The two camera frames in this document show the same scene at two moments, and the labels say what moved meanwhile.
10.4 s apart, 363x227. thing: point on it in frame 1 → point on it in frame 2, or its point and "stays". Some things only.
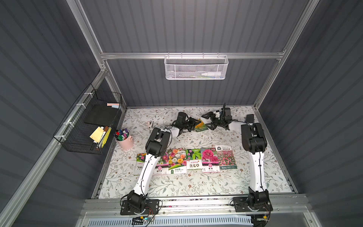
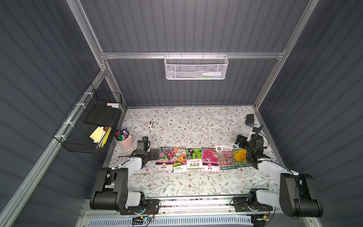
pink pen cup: [123, 138] stays
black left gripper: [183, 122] → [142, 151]
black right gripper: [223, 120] → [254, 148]
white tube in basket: [211, 74] stays
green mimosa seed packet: [194, 159] stays
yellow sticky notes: [97, 134] stays
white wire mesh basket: [196, 67] stays
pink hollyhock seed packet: [210, 162] stays
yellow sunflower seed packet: [201, 126] → [240, 155]
